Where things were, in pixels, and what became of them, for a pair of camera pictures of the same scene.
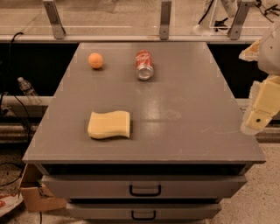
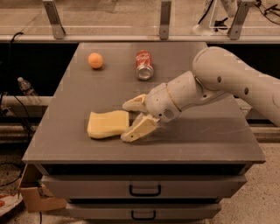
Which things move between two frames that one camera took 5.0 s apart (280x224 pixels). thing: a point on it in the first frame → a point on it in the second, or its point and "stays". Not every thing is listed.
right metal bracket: [241, 12] stays
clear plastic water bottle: [29, 90] stays
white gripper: [270, 55] → [159, 101]
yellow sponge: [107, 124] stays
